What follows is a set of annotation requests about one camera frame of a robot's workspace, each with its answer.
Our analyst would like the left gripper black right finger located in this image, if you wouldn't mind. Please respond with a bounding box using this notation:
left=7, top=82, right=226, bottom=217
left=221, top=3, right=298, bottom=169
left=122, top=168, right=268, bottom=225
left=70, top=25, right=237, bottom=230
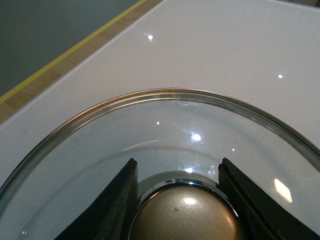
left=218, top=158, right=320, bottom=240

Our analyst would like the glass pot lid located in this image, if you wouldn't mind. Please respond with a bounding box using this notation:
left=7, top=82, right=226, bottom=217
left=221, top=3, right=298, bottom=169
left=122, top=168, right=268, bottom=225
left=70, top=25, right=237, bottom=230
left=0, top=88, right=320, bottom=240

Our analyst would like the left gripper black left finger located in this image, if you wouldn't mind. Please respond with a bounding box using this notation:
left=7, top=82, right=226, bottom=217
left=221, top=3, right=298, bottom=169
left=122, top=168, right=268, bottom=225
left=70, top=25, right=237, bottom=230
left=56, top=158, right=138, bottom=240

